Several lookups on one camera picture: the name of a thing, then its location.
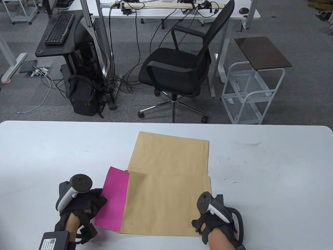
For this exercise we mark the person's left hand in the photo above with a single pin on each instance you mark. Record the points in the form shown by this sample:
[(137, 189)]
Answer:
[(88, 203)]

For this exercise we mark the person's right hand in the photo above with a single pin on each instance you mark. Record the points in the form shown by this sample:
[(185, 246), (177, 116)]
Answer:
[(216, 224)]

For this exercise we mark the black VR controller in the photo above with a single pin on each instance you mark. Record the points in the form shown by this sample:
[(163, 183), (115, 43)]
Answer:
[(204, 201), (80, 182)]

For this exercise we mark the pink paper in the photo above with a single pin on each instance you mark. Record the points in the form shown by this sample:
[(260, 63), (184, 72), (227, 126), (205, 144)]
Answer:
[(114, 198)]

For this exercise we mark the brown A4 envelope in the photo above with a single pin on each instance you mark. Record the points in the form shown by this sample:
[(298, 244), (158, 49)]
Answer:
[(171, 153), (169, 205)]

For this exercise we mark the person's right forearm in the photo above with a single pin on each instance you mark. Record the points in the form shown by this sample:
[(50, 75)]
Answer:
[(221, 241)]

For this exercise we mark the black forearm band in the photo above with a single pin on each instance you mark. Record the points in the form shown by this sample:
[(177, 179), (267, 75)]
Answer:
[(239, 247), (54, 241)]

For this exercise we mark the person's left forearm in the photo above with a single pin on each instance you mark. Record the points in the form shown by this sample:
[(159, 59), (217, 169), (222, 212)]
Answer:
[(71, 225)]

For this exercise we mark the black bottle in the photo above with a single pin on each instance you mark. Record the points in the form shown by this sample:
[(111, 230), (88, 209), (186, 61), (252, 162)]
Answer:
[(112, 102)]

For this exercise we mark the black backpack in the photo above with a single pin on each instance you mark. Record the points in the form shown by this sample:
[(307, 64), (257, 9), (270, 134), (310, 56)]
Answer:
[(83, 99)]

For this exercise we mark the floor socket box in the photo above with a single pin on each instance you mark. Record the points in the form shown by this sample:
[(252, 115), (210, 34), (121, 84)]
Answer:
[(39, 73)]

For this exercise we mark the black computer tower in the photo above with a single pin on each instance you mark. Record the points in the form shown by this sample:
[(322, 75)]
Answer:
[(88, 57)]

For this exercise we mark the black floor plate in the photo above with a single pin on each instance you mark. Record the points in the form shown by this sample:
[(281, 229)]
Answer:
[(27, 66)]

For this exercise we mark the white desk leg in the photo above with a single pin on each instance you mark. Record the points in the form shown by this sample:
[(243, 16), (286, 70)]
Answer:
[(15, 65)]

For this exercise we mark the black office chair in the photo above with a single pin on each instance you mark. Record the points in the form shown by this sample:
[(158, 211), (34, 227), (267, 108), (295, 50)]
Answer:
[(171, 70)]

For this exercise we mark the black keyboard workstation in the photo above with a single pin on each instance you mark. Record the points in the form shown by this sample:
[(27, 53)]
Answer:
[(43, 50)]

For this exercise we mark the black keyboard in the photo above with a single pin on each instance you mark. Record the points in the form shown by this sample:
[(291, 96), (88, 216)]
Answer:
[(58, 30)]

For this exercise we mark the white cart with dark top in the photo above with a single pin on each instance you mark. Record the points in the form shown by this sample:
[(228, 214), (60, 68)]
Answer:
[(262, 52)]

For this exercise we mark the white metal rack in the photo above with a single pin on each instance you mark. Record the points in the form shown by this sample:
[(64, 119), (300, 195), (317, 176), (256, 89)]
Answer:
[(26, 18)]

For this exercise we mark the white desk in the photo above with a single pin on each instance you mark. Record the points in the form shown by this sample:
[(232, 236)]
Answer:
[(156, 13)]

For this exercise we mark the black computer mouse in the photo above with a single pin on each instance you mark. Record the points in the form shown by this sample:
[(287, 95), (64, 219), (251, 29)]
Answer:
[(243, 10)]

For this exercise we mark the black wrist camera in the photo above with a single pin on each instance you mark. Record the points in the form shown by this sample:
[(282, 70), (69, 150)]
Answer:
[(88, 231)]

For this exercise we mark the silver aluminium frame post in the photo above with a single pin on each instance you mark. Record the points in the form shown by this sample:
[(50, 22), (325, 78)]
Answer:
[(102, 31)]

